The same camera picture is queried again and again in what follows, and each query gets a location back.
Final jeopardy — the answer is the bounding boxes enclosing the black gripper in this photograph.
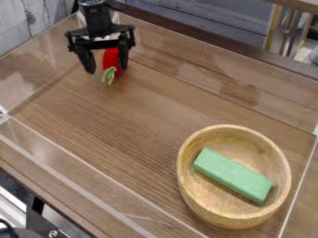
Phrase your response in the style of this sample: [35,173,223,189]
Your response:
[64,24,135,74]

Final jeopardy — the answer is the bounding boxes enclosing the red knitted fruit green stem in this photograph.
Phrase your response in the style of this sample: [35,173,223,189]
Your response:
[99,46,124,87]

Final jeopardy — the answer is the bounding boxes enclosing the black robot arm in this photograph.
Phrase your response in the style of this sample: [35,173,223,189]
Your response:
[64,0,135,74]

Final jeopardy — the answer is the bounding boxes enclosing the clear acrylic tray walls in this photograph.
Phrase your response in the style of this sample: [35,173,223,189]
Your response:
[0,15,318,238]

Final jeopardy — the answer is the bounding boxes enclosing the round wooden bowl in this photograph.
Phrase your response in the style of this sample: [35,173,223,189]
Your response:
[176,125,291,230]

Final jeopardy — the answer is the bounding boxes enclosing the green rectangular block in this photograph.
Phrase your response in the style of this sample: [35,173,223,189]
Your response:
[192,148,274,205]

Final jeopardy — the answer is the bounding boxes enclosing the metal chair frame background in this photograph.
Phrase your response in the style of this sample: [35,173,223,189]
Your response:
[263,0,318,58]

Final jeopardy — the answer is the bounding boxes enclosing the black table leg bracket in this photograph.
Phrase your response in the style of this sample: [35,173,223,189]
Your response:
[0,194,72,238]

